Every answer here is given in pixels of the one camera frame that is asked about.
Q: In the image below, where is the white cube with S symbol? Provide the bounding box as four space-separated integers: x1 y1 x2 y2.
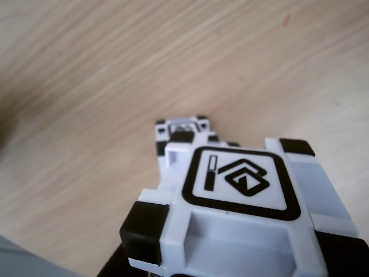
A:
155 132 242 191

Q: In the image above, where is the white cube with paperclip symbol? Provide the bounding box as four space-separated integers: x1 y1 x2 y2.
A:
119 137 369 277

